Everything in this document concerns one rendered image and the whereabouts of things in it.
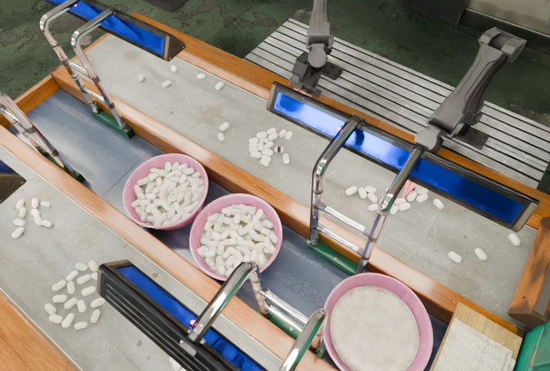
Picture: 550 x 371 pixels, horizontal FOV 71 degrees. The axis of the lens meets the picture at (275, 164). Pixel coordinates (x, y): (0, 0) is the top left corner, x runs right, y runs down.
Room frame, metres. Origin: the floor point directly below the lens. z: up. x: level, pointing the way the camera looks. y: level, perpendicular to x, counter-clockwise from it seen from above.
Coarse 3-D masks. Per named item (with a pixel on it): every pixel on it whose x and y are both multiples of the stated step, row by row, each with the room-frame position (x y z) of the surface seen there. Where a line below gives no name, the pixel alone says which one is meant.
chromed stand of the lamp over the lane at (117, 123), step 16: (80, 0) 1.15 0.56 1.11; (48, 16) 1.07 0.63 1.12; (96, 16) 1.03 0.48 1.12; (48, 32) 1.04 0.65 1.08; (80, 32) 0.97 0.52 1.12; (80, 48) 0.95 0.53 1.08; (64, 64) 1.04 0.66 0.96; (80, 80) 1.05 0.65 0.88; (96, 80) 0.94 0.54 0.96; (96, 96) 1.00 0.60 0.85; (96, 112) 1.04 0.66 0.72; (112, 112) 0.94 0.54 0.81; (112, 128) 0.99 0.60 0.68; (128, 128) 0.95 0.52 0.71
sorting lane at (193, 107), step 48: (96, 48) 1.40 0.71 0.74; (144, 96) 1.08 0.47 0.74; (192, 96) 1.06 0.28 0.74; (240, 96) 1.03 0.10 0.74; (240, 144) 0.80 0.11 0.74; (288, 144) 0.78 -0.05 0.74; (288, 192) 0.60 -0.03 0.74; (336, 192) 0.58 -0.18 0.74; (384, 192) 0.56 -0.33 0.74; (432, 192) 0.55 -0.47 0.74; (384, 240) 0.41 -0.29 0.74; (432, 240) 0.40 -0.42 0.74; (480, 240) 0.38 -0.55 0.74; (528, 240) 0.37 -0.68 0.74; (480, 288) 0.25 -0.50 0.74
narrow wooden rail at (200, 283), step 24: (0, 144) 0.90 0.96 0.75; (24, 144) 0.88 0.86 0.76; (48, 168) 0.77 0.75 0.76; (72, 192) 0.66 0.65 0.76; (96, 216) 0.57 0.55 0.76; (120, 216) 0.56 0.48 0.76; (144, 240) 0.47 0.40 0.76; (168, 264) 0.39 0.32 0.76; (192, 288) 0.32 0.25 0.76; (216, 288) 0.31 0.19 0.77; (240, 312) 0.25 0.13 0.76; (264, 336) 0.18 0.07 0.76; (288, 336) 0.18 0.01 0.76; (312, 360) 0.12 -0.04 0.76
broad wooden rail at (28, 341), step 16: (0, 304) 0.33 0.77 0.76; (0, 320) 0.29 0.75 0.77; (16, 320) 0.28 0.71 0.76; (0, 336) 0.25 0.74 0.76; (16, 336) 0.24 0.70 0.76; (32, 336) 0.24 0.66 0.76; (0, 352) 0.21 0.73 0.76; (16, 352) 0.20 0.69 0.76; (32, 352) 0.20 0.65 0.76; (48, 352) 0.20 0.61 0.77; (0, 368) 0.17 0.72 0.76; (16, 368) 0.17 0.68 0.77; (32, 368) 0.16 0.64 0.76; (48, 368) 0.16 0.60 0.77; (64, 368) 0.16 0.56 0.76
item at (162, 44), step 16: (48, 0) 1.25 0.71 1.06; (64, 0) 1.21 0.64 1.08; (96, 0) 1.13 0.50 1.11; (80, 16) 1.14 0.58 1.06; (112, 16) 1.07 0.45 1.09; (128, 16) 1.03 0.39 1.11; (112, 32) 1.04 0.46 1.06; (128, 32) 1.01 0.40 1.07; (144, 32) 0.98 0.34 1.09; (160, 32) 0.94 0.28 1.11; (144, 48) 0.95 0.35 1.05; (160, 48) 0.92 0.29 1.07; (176, 48) 0.93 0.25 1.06
